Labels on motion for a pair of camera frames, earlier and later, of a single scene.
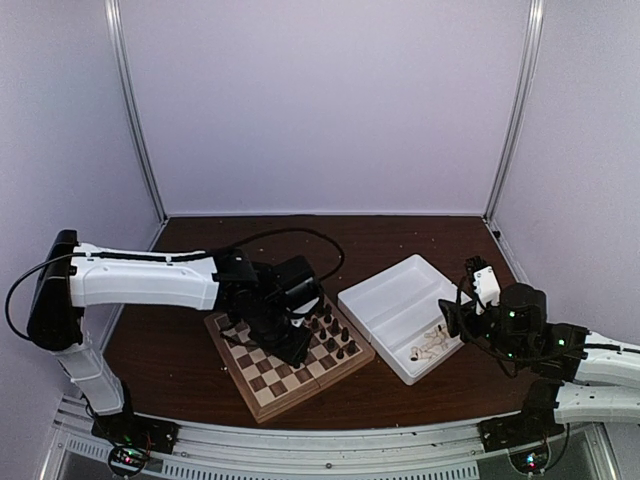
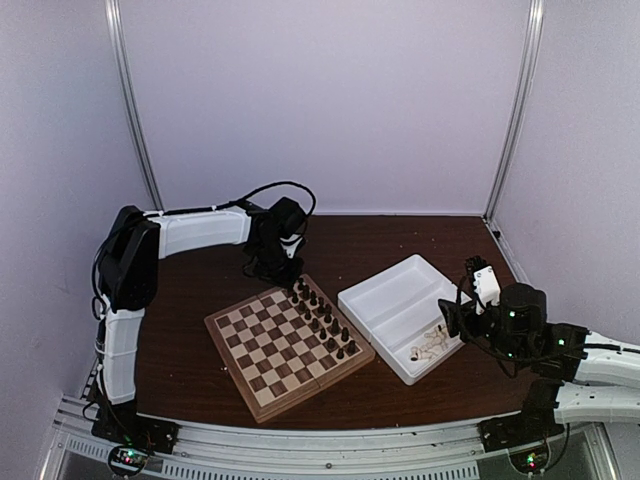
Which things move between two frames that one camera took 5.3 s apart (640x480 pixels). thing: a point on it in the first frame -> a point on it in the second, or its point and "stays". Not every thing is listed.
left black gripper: x=291 y=351 -> x=288 y=278
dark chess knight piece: x=327 y=316 stays
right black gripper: x=459 y=317 stays
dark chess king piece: x=335 y=329 stays
